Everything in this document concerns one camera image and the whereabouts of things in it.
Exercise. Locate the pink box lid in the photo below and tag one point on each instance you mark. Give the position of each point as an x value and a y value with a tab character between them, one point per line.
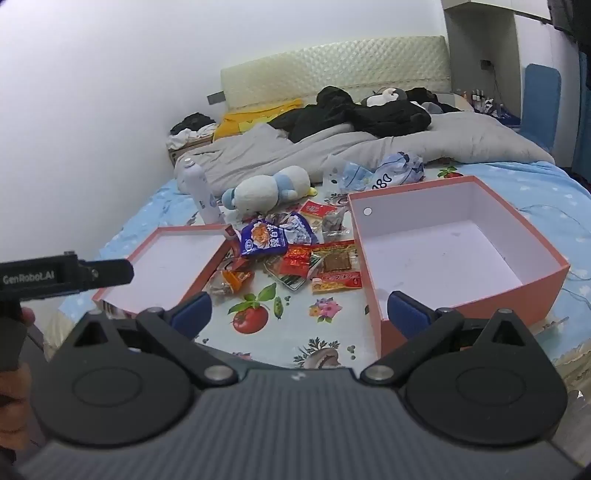
161	263

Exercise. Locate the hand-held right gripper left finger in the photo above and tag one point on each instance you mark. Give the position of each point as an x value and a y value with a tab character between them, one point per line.
196	307

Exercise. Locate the grey duvet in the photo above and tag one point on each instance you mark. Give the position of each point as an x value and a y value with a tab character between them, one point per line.
461	134

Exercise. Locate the grey white snack packet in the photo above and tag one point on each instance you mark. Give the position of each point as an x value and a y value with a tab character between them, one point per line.
284	218

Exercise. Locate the pink cardboard box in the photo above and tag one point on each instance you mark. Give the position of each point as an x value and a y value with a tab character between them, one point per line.
438	249

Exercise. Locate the dark grey snack packet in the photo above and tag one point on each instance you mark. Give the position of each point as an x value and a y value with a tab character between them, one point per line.
332	222

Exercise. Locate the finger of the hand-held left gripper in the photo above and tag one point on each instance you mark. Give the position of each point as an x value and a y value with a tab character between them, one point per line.
108	273

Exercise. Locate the small red snack packet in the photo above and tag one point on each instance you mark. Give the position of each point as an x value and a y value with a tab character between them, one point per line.
239	263
295	261

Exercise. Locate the person's left hand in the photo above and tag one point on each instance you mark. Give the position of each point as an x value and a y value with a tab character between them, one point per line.
14	406

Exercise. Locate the grey wall plate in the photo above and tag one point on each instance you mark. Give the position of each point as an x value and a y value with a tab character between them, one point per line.
216	98

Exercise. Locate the crumpled blue white plastic bag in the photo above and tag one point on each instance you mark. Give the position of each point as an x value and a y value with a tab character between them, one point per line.
397	168

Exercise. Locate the white spray can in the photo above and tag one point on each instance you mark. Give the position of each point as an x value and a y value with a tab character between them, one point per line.
198	184

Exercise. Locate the dark hanging clothes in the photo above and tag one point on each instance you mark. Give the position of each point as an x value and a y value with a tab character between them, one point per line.
568	18

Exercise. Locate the cream padded headboard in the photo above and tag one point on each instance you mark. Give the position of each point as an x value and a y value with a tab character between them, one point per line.
332	64

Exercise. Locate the floral bed sheet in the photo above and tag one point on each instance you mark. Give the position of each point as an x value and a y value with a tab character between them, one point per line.
300	314

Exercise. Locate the black wall socket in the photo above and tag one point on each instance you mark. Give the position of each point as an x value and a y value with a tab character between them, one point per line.
485	64

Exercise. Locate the white wall cabinet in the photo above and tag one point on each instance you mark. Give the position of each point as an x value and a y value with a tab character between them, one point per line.
485	7

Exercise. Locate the group of toiletry bottles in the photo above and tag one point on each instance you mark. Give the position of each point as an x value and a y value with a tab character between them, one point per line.
482	101

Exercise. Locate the black clothing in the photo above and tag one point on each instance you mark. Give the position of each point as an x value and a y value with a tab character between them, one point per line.
383	117

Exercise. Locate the white blue plush toy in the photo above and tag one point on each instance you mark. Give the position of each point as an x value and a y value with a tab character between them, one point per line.
263	189

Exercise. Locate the box of clothes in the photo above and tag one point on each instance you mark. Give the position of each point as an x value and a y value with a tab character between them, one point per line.
189	134

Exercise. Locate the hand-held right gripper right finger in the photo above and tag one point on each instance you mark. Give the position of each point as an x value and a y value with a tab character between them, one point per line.
406	311

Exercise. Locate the blue hanging cloth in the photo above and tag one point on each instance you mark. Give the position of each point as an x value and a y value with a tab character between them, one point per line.
582	115

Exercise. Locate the yellow cloth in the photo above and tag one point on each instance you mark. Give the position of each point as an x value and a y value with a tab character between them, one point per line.
240	120

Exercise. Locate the blue chair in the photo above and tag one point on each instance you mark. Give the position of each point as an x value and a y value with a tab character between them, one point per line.
540	101

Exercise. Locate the blue white snack bag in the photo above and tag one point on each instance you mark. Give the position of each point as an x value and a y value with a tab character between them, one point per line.
268	237

